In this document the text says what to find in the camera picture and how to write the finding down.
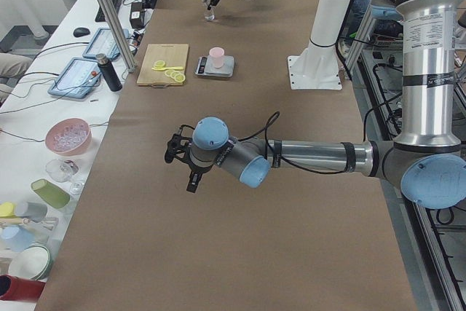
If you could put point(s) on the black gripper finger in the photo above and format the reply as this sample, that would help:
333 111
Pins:
215 0
194 180

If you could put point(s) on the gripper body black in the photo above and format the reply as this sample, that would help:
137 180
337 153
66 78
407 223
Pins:
195 167

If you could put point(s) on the pink plastic cup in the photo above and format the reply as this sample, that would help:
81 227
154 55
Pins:
216 55

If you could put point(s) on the digital kitchen scale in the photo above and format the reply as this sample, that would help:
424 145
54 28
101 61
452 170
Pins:
206 68

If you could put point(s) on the green cup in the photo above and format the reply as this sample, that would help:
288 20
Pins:
52 194

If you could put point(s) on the grey cup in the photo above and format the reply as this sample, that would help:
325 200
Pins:
31 210

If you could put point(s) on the yellow cup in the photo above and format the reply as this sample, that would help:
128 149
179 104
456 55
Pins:
7 210

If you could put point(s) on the light blue cup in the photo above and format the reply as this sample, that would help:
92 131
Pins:
17 238

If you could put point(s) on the red cylinder cup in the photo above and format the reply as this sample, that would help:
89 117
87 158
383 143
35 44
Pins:
19 289

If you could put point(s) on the wooden cutting board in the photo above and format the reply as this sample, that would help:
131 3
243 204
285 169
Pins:
172 54

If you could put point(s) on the lemon slice middle left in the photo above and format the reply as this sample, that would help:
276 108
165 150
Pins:
174 75

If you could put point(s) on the yellow plastic knife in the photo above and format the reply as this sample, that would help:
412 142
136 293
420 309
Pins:
164 68

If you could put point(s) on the lemon slice right top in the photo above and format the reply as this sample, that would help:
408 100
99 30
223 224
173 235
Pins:
159 64

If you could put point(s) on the black thermos bottle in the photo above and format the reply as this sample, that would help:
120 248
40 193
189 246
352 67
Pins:
108 72

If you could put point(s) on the pink bowl with ice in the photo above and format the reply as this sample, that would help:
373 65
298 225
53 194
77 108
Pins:
69 137

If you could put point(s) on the wine glass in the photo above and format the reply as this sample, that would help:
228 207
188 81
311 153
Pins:
63 171

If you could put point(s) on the teach pendant near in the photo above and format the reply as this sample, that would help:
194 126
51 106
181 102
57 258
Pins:
77 79

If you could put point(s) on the teach pendant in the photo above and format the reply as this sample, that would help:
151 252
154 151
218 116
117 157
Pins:
77 79
102 42

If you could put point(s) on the teach pendant far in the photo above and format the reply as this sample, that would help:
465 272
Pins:
102 42

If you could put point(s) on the black computer mouse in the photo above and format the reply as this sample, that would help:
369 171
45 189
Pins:
80 32

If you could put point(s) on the green rimmed white bowl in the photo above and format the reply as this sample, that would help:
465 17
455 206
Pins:
34 263

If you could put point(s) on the white camera pole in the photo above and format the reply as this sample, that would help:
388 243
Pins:
317 68

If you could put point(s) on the aluminium frame post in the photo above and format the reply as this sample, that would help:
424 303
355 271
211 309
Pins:
118 34

